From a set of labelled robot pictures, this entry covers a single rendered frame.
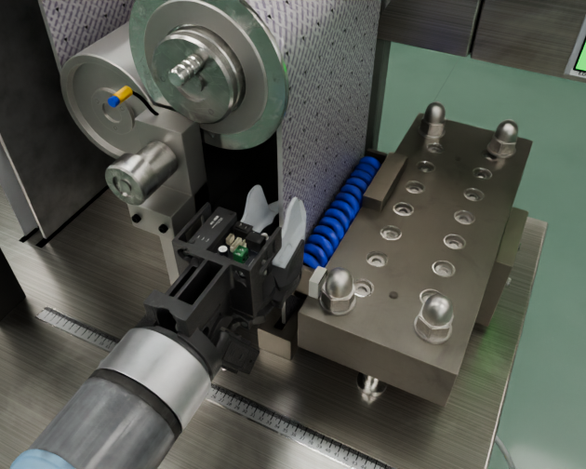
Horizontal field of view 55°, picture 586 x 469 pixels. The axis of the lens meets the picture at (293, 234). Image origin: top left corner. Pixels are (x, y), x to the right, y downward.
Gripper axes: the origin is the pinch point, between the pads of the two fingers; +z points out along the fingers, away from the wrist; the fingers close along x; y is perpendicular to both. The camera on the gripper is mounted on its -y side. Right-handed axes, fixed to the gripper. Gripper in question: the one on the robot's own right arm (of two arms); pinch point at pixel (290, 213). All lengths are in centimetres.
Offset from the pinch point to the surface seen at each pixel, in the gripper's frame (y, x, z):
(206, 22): 20.1, 5.2, -3.5
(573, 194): -109, -44, 165
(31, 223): -17.8, 41.2, -1.3
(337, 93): 8.3, -0.2, 10.2
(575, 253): -109, -49, 132
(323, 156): 2.3, -0.2, 7.3
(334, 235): -5.3, -3.4, 4.0
